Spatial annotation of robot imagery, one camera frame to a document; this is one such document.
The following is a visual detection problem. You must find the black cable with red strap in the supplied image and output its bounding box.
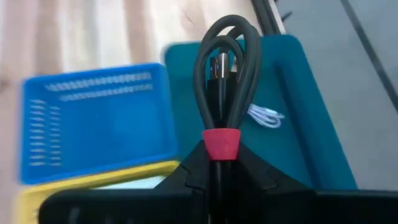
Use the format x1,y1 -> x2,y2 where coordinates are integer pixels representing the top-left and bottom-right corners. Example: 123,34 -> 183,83
193,14 -> 262,224

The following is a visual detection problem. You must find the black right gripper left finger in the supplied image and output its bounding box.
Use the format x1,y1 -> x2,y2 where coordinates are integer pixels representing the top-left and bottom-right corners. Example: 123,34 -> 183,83
154,139 -> 214,224

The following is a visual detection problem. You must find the large teal plastic bin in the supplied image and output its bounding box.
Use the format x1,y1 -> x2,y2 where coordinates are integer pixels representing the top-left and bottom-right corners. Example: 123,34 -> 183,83
163,34 -> 358,190

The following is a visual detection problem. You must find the small blue slotted basket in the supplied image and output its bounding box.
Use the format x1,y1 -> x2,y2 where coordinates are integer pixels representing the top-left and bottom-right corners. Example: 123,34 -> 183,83
20,62 -> 180,185

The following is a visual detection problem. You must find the white USB cable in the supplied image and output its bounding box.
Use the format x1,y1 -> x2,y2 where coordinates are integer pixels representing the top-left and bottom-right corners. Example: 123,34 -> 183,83
247,103 -> 285,129

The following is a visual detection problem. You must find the black metal table frame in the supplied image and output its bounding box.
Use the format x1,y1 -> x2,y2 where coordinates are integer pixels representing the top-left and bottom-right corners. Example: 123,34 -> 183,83
250,0 -> 293,35

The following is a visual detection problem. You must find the small yellow slotted basket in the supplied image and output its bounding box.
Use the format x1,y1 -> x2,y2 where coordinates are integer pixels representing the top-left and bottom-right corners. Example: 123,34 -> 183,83
17,160 -> 181,224

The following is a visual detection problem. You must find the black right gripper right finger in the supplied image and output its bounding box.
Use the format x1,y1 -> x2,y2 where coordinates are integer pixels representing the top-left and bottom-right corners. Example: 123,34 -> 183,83
232,142 -> 315,224

